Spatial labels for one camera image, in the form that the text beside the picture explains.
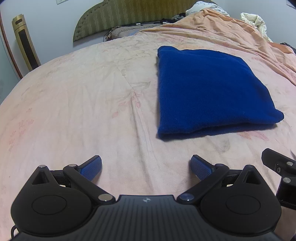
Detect blue beaded sweater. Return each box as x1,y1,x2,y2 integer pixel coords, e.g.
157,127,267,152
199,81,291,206
158,46,284,140

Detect pink bed sheet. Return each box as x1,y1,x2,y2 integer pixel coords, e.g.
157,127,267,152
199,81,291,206
1,32,295,213

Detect dark patterned cloth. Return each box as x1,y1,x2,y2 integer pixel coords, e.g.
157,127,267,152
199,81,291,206
280,42,296,54

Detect cream crumpled duvet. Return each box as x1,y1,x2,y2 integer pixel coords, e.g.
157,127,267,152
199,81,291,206
240,13,273,42

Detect orange blanket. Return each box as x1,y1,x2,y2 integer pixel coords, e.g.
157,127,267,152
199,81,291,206
137,9,295,84

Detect patterned pillow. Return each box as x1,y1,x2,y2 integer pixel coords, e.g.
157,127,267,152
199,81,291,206
103,22,161,42

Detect gold tower fan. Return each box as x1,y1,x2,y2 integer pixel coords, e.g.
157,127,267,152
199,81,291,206
11,14,41,71

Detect olive green headboard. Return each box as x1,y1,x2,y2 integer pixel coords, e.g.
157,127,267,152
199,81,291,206
73,0,195,42

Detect white wall sockets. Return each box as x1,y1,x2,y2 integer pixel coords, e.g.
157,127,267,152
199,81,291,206
56,0,67,4

